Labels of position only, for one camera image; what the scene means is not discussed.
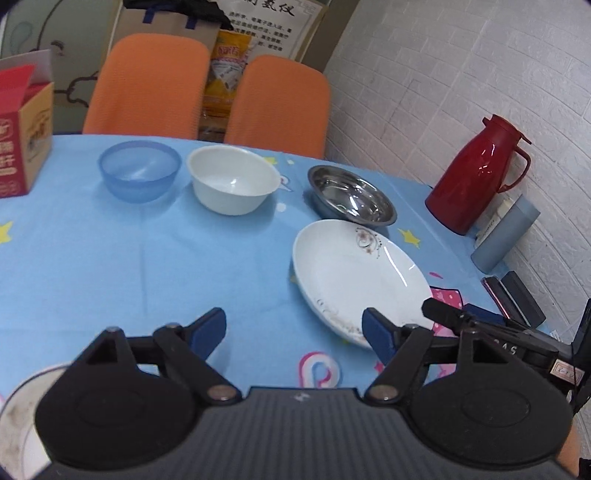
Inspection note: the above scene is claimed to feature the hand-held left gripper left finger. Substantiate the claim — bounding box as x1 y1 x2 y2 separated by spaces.
69 307 243 407

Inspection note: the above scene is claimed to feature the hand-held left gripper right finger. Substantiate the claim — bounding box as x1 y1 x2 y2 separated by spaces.
361 307 506 407

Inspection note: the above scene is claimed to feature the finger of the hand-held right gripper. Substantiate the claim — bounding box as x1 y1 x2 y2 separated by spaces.
421 298 481 340
464 303 509 329

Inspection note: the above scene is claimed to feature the white floral print plate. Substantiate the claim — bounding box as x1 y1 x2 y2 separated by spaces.
292 219 435 349

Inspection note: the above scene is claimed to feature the stainless steel bowl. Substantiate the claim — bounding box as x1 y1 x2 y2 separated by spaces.
307 165 398 227

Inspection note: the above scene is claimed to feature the blue translucent plastic bowl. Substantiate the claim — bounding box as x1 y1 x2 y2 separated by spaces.
97 141 182 203

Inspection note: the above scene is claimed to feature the pale green plate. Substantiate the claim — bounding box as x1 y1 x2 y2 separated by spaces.
0 362 70 478

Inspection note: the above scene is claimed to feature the person's right forearm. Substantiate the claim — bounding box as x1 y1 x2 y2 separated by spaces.
556 422 583 477

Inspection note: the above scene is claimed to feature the dark red phone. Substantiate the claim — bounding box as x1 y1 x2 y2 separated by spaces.
480 276 513 319

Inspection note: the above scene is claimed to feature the black case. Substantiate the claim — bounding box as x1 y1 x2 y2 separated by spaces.
501 271 546 326

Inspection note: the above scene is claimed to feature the grey-blue tumbler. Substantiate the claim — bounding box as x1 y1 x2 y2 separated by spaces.
471 194 541 273

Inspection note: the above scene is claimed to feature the blue cartoon print tablecloth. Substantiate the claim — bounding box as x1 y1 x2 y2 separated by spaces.
0 134 573 416

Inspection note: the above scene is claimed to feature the red thermos jug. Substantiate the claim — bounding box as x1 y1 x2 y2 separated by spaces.
425 114 533 236

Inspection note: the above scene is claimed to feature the orange chair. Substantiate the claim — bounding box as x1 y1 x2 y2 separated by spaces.
82 33 212 139
224 54 331 158

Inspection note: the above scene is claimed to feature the yellow snack bag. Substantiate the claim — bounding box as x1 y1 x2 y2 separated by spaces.
201 30 252 139

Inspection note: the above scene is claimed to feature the red cardboard cracker box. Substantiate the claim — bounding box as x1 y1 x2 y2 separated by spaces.
0 48 55 199

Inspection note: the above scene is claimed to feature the brown paper bag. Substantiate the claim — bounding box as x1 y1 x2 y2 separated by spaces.
113 4 220 65

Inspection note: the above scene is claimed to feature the frosted glass door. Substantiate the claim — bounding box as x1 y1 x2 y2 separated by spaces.
0 0 122 136

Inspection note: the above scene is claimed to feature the framed wall sign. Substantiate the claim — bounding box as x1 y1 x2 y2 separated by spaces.
226 0 331 63

